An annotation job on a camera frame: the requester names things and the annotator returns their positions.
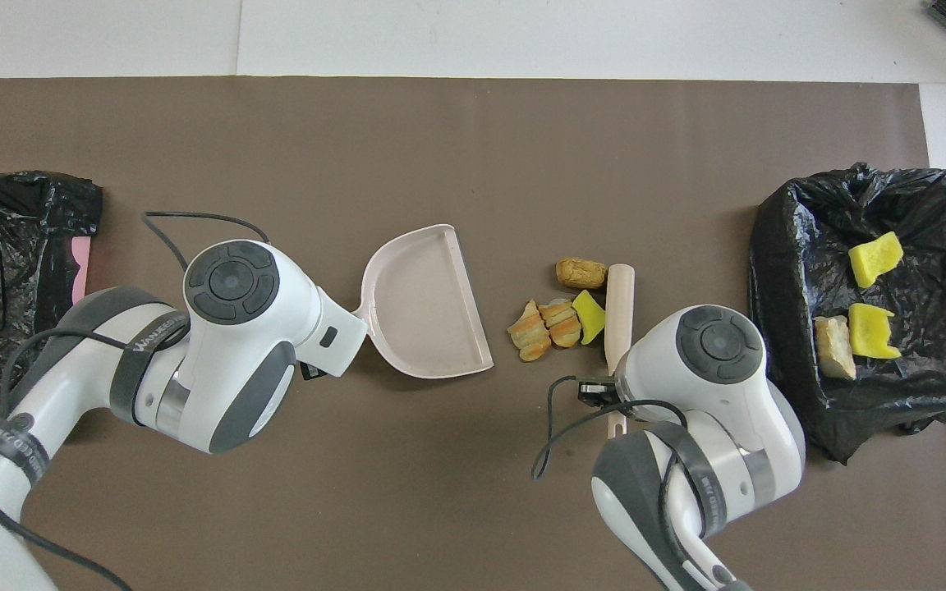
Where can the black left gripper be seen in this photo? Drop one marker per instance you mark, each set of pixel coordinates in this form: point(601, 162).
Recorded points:
point(314, 371)

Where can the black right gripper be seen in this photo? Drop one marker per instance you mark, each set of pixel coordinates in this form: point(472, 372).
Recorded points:
point(598, 391)

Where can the yellow sponge wedge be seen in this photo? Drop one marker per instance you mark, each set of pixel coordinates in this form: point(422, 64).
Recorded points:
point(590, 316)

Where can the striped bread piece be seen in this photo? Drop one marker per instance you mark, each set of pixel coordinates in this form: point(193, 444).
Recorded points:
point(562, 324)
point(529, 332)

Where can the beige hand brush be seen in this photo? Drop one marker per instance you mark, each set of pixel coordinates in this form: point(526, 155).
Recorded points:
point(619, 312)

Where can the brown bread roll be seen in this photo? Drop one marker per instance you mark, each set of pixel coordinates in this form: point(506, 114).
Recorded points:
point(580, 272)

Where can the beige plastic dustpan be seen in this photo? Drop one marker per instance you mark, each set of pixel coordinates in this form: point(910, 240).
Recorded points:
point(428, 312)

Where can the grey beige foam chunk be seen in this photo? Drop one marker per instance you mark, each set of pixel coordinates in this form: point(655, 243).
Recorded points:
point(836, 349)

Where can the yellow sponge piece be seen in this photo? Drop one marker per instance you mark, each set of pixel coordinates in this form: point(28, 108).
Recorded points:
point(875, 258)
point(871, 332)

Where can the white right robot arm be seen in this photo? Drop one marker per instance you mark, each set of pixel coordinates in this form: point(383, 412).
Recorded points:
point(719, 377)

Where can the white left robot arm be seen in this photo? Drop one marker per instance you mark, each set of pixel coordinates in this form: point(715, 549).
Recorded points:
point(235, 345)

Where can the brown table mat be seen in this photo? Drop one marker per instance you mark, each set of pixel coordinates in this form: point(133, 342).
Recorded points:
point(473, 148)

